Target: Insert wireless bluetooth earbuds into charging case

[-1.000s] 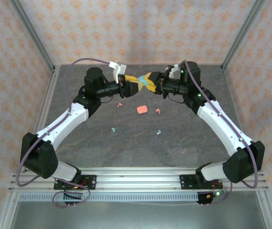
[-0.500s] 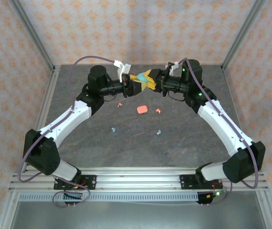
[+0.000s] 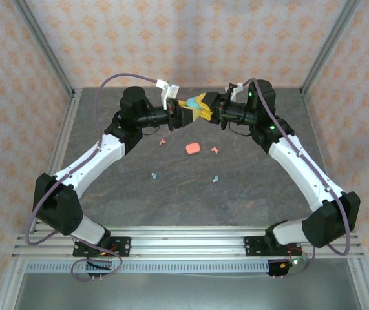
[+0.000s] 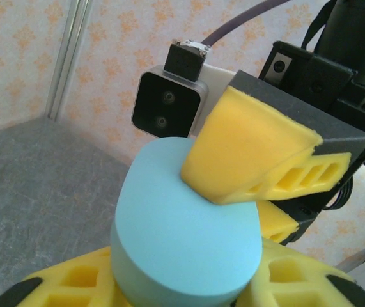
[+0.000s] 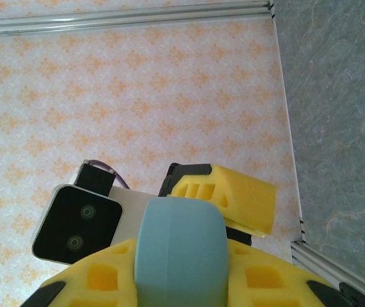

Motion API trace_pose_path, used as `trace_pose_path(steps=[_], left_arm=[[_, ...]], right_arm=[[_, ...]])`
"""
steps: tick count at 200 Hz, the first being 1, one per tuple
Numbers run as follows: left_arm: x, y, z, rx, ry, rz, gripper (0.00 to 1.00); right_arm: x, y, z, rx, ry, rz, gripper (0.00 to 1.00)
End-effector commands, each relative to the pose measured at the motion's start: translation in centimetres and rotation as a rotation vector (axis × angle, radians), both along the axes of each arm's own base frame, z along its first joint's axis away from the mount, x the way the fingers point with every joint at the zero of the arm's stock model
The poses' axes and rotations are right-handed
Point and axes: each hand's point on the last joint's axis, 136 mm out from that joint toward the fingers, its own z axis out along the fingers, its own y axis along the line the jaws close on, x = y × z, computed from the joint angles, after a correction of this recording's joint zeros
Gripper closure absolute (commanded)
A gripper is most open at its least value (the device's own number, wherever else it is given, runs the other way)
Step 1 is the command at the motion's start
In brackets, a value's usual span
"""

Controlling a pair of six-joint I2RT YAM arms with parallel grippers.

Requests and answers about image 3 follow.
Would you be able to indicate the grey metal sheet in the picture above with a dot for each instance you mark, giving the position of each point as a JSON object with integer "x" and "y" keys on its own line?
{"x": 187, "y": 290}

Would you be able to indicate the aluminium frame post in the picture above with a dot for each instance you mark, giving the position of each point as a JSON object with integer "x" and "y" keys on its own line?
{"x": 43, "y": 45}
{"x": 329, "y": 45}

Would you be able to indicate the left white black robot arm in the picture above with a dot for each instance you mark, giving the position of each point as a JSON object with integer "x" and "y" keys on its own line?
{"x": 90, "y": 164}

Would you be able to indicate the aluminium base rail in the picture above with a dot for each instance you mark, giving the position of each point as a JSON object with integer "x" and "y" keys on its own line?
{"x": 187, "y": 242}

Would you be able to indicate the aluminium side rail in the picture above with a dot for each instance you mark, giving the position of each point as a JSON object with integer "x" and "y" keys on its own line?
{"x": 59, "y": 145}
{"x": 320, "y": 145}

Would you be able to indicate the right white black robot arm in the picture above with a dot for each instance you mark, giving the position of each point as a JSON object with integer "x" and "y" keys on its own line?
{"x": 300, "y": 174}

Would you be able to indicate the coral earbud charging case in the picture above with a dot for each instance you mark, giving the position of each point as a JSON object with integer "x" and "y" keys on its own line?
{"x": 193, "y": 148}

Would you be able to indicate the black controller board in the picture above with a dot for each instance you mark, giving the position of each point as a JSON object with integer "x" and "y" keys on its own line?
{"x": 100, "y": 265}
{"x": 276, "y": 268}

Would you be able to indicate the blue earbud charging case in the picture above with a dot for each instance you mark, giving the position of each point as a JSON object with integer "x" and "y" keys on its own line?
{"x": 191, "y": 102}

